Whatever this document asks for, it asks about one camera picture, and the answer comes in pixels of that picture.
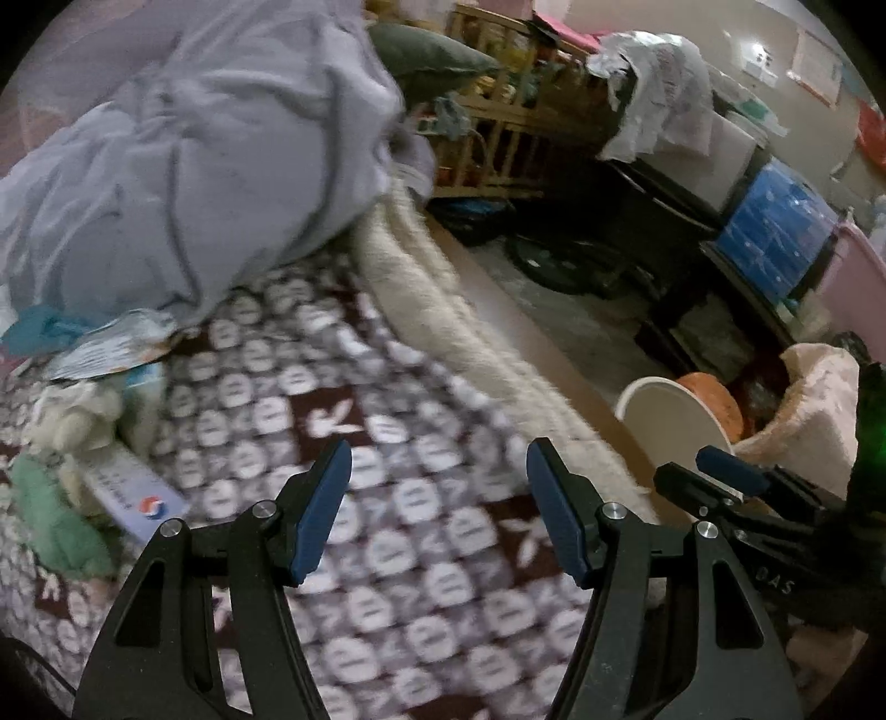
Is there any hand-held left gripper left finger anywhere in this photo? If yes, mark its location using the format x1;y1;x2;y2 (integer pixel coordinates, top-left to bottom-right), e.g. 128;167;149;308
73;438;354;720

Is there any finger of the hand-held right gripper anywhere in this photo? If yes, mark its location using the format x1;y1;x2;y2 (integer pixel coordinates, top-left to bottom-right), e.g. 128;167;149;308
696;445;832;513
654;462;776;534

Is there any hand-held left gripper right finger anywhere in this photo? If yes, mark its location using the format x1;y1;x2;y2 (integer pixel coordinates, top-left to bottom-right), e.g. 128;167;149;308
526;436;807;720

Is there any white plastic bin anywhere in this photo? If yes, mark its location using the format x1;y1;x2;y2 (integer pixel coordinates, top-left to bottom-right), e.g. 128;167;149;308
615;376;735;527

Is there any white box with round logo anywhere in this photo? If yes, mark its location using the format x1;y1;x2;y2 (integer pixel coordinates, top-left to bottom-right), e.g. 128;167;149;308
76;443;191;544

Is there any light blue plastic packet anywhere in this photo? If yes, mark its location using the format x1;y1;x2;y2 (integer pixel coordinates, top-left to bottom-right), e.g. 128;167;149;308
121;360;167;444

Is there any white tissue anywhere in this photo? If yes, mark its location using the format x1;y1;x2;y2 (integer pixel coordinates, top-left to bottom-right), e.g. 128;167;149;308
24;380;126;458

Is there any green tissue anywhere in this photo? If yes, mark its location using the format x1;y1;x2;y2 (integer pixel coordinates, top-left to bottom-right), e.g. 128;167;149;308
10;453;115;575

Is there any orange plastic stool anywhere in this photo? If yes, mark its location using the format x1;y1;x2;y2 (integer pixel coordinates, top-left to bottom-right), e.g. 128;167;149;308
677;372;745;444

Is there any brown white printed blanket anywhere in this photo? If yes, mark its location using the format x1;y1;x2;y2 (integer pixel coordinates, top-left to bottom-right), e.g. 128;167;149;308
0;256;666;720

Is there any cream fluffy blanket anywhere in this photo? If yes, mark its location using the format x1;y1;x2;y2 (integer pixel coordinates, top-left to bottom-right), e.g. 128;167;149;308
734;342;886;693

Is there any grey plastic bag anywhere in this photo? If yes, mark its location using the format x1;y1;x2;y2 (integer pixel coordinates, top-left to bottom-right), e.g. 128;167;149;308
682;311;752;375

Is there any pink storage bin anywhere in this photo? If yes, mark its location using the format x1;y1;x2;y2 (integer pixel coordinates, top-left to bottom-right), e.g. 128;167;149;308
817;225;886;326

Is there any cream fleece blanket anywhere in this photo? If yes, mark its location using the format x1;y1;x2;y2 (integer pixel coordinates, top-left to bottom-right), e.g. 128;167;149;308
353;187;658;527

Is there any blue plastic-wrapped pack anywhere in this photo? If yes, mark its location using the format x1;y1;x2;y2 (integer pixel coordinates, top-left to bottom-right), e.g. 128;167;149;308
713;159;842;299

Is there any black fan base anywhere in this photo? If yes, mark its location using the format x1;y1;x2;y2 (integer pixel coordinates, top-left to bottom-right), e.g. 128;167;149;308
508;232;627;295

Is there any black table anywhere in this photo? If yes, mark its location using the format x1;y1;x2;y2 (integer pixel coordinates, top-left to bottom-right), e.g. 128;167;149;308
602;145;832;361

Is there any white storage box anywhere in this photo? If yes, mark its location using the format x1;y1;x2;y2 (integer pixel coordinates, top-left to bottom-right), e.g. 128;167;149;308
699;111;759;215

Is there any black blue bag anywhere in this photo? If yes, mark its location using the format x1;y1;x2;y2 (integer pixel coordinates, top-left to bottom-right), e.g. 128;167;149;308
436;200;517;243

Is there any teal crumpled wrapper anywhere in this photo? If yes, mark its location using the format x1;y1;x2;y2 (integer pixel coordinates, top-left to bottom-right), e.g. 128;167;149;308
0;305;105;357

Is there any grey-blue quilt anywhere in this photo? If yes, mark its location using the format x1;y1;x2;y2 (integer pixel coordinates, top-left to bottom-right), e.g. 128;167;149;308
0;0;437;326

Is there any wooden crib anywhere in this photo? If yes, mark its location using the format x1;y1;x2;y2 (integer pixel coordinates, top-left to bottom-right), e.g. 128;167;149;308
415;3;603;202

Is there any white plastic bag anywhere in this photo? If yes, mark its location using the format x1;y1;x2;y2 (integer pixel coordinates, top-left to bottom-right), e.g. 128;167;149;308
587;31;721;160

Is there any teal knit cloth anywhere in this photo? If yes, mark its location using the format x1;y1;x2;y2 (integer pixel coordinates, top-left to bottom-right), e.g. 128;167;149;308
415;97;478;140

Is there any green pillow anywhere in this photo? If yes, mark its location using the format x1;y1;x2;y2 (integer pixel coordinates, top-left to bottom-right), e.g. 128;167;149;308
367;23;503;105

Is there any wall poster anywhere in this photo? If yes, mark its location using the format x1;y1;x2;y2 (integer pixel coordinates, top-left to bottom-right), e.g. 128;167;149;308
792;31;842;108

